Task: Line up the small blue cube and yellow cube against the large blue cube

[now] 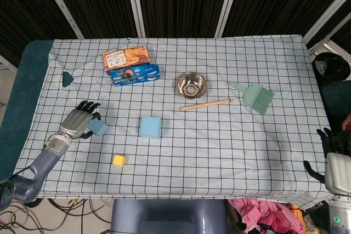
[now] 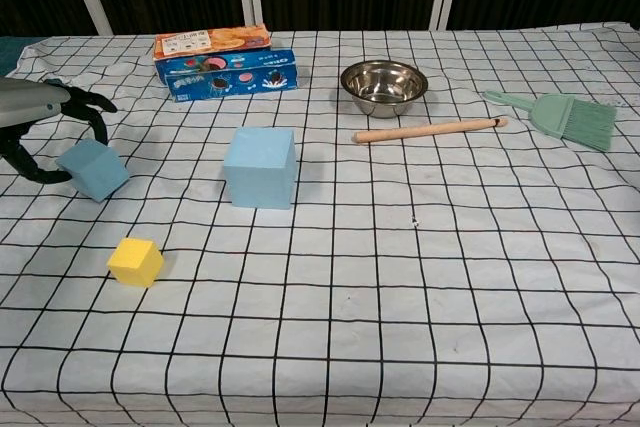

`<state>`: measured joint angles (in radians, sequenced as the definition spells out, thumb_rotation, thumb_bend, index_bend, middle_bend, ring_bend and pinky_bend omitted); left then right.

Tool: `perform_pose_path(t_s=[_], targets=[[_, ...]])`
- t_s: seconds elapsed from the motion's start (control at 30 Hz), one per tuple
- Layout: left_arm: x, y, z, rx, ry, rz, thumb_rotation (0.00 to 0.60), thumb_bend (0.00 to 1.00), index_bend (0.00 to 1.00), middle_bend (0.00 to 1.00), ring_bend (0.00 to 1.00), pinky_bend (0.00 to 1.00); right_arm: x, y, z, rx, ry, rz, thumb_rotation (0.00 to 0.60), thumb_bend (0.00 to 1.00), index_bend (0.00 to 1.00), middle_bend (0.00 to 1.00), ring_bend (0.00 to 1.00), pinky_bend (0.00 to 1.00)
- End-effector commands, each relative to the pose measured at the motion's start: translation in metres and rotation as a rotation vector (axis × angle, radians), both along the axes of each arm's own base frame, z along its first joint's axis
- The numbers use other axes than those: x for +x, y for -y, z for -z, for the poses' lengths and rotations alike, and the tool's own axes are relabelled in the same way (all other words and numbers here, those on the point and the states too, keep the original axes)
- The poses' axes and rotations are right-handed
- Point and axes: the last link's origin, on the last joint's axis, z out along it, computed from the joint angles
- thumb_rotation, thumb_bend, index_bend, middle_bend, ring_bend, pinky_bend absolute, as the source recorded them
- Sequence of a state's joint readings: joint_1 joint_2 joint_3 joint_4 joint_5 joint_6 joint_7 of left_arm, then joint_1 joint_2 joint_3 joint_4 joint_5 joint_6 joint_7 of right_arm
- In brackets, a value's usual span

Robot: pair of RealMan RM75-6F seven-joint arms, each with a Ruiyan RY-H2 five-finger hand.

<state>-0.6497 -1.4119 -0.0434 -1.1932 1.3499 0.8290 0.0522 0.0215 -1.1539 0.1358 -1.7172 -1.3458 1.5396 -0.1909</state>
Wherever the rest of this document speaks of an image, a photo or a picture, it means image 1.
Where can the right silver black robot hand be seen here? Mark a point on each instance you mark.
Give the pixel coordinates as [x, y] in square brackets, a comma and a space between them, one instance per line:
[337, 171]

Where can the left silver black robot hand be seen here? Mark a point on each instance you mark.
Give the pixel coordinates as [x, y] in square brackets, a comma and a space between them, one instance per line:
[75, 120]

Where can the small blue foam cube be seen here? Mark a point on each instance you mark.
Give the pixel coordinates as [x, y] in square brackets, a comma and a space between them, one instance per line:
[99, 128]

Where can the yellow foam cube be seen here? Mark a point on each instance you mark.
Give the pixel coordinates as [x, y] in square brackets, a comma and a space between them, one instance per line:
[119, 160]

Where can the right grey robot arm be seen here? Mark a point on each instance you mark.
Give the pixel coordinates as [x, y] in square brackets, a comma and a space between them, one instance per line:
[340, 212]

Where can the green hand brush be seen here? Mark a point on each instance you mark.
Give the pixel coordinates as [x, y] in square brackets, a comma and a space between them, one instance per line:
[257, 97]

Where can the large blue foam cube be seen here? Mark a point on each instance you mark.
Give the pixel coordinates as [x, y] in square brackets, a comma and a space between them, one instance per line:
[150, 127]

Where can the orange biscuit box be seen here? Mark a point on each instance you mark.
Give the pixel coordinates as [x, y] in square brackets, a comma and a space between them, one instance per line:
[126, 57]

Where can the blue Oreo cookie box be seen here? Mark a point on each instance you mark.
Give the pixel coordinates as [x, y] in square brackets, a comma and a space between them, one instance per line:
[142, 75]

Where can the pink cloth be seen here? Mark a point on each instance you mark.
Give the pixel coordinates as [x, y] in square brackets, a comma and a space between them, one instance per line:
[263, 214]

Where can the black bin bag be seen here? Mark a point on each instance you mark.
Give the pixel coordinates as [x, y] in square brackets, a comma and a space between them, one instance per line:
[330, 67]

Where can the white black checkered tablecloth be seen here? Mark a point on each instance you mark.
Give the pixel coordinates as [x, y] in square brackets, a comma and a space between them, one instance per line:
[219, 149]

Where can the stainless steel bowl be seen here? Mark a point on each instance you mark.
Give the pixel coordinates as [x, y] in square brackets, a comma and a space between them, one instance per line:
[191, 85]

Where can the wooden stick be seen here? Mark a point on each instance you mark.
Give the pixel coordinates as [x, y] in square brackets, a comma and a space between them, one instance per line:
[205, 105]

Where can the blue-grey robot torso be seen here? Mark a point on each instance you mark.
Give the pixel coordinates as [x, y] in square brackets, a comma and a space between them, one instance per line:
[167, 217]

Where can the white partition frame post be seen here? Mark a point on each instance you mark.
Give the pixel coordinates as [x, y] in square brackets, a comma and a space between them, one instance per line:
[135, 4]
[229, 4]
[326, 14]
[60, 4]

